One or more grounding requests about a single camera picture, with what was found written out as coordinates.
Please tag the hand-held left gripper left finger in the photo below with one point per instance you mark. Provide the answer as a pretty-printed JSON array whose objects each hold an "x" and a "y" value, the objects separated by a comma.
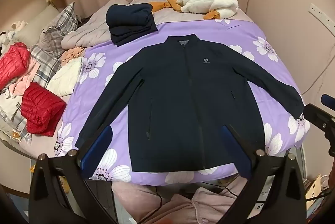
[{"x": 97, "y": 150}]

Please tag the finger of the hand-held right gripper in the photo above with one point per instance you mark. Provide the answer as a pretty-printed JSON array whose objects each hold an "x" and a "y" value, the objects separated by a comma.
[
  {"x": 329, "y": 101},
  {"x": 318, "y": 115}
]

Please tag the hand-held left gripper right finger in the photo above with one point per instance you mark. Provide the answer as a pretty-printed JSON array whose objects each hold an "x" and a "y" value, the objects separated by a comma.
[{"x": 235, "y": 152}]

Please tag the navy zip jacket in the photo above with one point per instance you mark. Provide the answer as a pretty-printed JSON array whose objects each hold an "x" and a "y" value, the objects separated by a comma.
[{"x": 178, "y": 109}]

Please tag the pink clothes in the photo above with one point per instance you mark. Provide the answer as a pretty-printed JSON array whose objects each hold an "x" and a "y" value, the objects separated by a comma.
[{"x": 24, "y": 82}]

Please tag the folded navy clothes stack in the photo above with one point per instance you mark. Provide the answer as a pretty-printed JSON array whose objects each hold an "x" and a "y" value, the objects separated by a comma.
[{"x": 130, "y": 22}]

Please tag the cardboard box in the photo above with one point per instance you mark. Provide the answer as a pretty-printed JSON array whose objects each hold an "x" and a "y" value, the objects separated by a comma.
[{"x": 313, "y": 194}]

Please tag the red down jacket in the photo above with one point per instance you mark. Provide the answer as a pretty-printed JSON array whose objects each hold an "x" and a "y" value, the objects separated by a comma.
[
  {"x": 42, "y": 109},
  {"x": 13, "y": 62}
]

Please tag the pink buttoned garment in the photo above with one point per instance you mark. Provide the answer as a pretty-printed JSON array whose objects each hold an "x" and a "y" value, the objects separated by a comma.
[{"x": 183, "y": 205}]

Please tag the white patterned cloth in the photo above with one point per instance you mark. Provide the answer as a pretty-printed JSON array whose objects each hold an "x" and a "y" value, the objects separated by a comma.
[{"x": 10, "y": 111}]

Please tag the plaid cloth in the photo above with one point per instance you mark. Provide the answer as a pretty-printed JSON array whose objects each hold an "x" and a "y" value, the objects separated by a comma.
[{"x": 45, "y": 67}]

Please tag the peach cloth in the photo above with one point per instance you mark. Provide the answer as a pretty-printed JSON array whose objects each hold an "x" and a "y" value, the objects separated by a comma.
[{"x": 72, "y": 55}]

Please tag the grey quilt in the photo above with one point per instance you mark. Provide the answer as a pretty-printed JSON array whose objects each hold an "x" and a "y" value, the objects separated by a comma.
[{"x": 86, "y": 33}]

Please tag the purple floral blanket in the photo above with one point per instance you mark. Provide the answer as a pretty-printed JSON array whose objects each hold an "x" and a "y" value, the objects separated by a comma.
[{"x": 209, "y": 30}]

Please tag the plaid pillow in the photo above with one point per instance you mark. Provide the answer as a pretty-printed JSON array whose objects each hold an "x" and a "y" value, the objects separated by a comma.
[{"x": 61, "y": 28}]

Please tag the beige headboard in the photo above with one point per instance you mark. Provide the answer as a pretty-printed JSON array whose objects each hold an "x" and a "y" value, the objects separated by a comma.
[{"x": 39, "y": 20}]

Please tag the white plush toys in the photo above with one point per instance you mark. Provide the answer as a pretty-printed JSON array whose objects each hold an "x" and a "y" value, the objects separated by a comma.
[{"x": 11, "y": 33}]

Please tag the white plush goose toy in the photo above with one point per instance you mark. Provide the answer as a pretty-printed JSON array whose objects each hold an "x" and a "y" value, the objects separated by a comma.
[{"x": 209, "y": 0}]

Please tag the white wall socket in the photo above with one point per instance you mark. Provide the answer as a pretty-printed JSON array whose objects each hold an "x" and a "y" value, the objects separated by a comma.
[{"x": 322, "y": 16}]

